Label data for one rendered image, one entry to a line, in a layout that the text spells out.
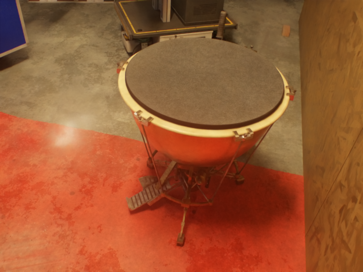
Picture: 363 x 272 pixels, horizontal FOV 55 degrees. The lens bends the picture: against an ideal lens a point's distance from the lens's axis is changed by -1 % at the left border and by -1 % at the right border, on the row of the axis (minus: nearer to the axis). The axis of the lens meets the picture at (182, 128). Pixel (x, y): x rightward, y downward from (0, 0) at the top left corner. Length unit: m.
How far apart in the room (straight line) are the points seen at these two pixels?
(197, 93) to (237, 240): 0.86
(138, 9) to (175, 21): 0.38
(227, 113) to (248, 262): 0.84
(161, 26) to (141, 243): 1.81
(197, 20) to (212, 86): 1.67
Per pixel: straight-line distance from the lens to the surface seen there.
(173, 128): 1.24
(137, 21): 3.07
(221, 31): 1.84
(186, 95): 1.36
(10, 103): 2.81
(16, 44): 3.09
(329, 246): 1.61
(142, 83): 1.41
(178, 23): 3.06
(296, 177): 2.28
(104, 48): 3.34
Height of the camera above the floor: 1.59
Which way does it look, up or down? 41 degrees down
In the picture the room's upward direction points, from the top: 5 degrees clockwise
